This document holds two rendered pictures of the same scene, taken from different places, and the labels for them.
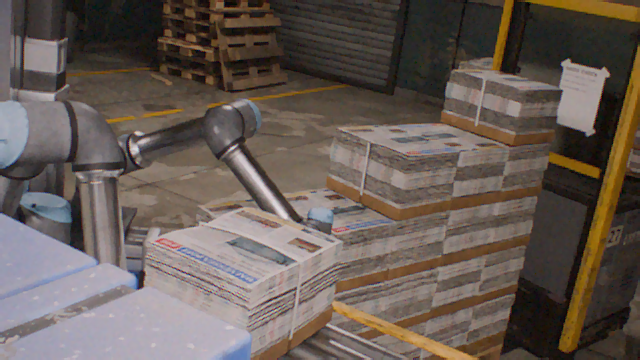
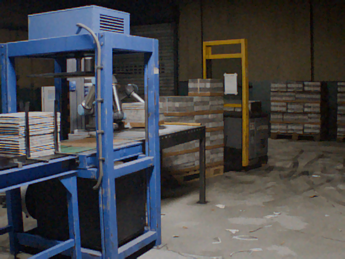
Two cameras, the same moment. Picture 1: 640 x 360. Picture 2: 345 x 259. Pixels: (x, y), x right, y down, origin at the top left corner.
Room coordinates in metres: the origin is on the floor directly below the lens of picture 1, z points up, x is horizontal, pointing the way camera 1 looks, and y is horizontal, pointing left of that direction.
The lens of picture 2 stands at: (-3.09, 0.08, 1.21)
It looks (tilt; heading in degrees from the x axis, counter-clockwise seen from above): 6 degrees down; 357
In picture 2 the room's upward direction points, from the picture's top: 1 degrees counter-clockwise
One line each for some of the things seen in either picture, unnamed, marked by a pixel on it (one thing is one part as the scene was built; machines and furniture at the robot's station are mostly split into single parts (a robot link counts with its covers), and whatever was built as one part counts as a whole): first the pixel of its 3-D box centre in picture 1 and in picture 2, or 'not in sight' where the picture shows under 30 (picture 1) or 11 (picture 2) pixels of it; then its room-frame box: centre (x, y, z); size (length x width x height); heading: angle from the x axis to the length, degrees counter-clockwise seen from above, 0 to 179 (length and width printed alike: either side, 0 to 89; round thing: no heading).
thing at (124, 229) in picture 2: not in sight; (82, 199); (0.17, 0.60, 0.38); 0.94 x 0.69 x 0.63; 61
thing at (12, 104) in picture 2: not in sight; (10, 149); (0.12, 1.12, 0.77); 0.09 x 0.09 x 1.55; 61
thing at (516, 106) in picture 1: (475, 224); (206, 126); (3.02, -0.66, 0.65); 0.39 x 0.30 x 1.29; 43
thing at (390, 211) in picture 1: (387, 192); (175, 113); (2.61, -0.23, 0.86); 0.38 x 0.29 x 0.04; 45
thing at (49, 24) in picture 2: not in sight; (79, 27); (0.17, 0.59, 1.65); 0.60 x 0.45 x 0.20; 61
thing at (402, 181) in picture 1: (391, 170); (175, 106); (2.61, -0.23, 0.95); 0.38 x 0.29 x 0.23; 45
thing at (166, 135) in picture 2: not in sight; (174, 138); (0.93, -0.13, 0.74); 1.34 x 0.05 x 0.12; 151
